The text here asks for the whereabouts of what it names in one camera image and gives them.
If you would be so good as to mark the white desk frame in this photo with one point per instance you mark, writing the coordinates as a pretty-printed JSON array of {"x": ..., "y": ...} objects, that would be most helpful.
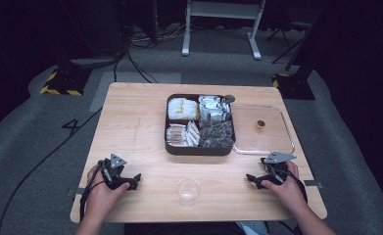
[{"x": 223, "y": 9}]

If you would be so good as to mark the pile of dark tea bags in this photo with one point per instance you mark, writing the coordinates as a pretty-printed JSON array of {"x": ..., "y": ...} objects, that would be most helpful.
[{"x": 218, "y": 133}]

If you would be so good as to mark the clear lid with brown knob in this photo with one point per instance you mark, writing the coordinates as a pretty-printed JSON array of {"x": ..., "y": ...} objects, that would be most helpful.
[{"x": 270, "y": 140}]

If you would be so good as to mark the black tripod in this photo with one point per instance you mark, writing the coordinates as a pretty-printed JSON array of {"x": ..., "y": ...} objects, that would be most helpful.
[{"x": 285, "y": 39}]

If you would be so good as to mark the pile of silver packets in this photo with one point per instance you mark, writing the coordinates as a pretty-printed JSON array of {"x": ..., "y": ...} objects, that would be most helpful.
[{"x": 213, "y": 107}]

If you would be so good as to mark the black yellow striped stand base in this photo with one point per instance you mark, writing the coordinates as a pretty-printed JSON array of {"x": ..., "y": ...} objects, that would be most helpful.
[
  {"x": 66, "y": 81},
  {"x": 295, "y": 86}
]

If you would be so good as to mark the person's left hand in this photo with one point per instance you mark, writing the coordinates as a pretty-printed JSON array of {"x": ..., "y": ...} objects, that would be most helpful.
[{"x": 104, "y": 196}]

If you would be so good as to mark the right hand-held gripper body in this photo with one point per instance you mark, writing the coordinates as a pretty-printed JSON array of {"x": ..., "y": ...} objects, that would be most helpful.
[{"x": 275, "y": 169}]

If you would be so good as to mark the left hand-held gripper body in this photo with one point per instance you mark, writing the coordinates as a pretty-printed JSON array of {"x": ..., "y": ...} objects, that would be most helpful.
[{"x": 113, "y": 169}]

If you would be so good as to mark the clear plastic cup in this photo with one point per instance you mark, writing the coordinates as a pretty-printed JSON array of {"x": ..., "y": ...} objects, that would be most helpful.
[{"x": 188, "y": 191}]

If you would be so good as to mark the pile of white yellow packets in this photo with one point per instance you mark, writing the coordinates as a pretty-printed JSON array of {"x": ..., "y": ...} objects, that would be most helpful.
[{"x": 182, "y": 108}]

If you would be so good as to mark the person's right hand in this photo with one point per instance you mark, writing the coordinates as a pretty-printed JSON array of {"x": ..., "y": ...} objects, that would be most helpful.
[{"x": 287, "y": 191}]

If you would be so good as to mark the brown compartment box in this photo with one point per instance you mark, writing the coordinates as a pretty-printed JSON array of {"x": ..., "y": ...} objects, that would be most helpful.
[{"x": 199, "y": 150}]

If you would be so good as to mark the pile of white sachets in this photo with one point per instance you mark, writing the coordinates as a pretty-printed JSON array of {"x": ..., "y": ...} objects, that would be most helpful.
[{"x": 193, "y": 133}]

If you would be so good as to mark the person's light blue clothing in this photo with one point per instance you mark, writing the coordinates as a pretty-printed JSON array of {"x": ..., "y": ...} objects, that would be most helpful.
[{"x": 252, "y": 227}]

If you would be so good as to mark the pile of clear packets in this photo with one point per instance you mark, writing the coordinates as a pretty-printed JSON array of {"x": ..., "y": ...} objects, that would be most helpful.
[{"x": 176, "y": 135}]

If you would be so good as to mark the grey tape tab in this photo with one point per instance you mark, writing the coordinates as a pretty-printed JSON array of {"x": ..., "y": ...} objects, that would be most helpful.
[
  {"x": 313, "y": 184},
  {"x": 76, "y": 191}
]

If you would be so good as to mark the small grey round object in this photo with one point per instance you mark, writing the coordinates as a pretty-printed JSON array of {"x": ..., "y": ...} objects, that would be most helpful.
[{"x": 229, "y": 98}]

